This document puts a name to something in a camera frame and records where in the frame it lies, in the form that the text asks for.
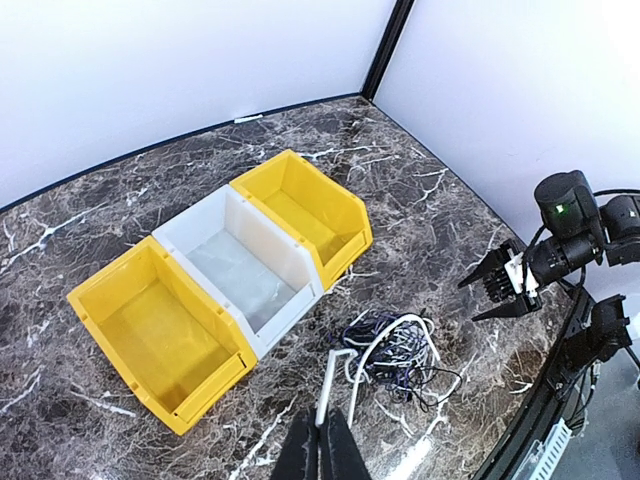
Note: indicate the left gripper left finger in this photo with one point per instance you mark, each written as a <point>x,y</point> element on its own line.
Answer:
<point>298,459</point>

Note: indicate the yellow bin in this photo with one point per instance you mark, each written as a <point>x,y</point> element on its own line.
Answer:
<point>175,347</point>
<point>330,221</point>

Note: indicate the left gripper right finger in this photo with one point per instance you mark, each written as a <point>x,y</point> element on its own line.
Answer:
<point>340,458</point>

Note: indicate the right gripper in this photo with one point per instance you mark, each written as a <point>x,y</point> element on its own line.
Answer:
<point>504,281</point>

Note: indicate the right black frame post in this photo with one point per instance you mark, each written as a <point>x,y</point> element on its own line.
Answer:
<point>386,47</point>

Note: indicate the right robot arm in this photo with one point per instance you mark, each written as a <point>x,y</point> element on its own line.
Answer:
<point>575,232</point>

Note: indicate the white slotted cable duct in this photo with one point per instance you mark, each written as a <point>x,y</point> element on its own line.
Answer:
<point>543,458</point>

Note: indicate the white bin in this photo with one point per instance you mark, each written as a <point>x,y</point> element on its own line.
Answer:
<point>260,274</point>

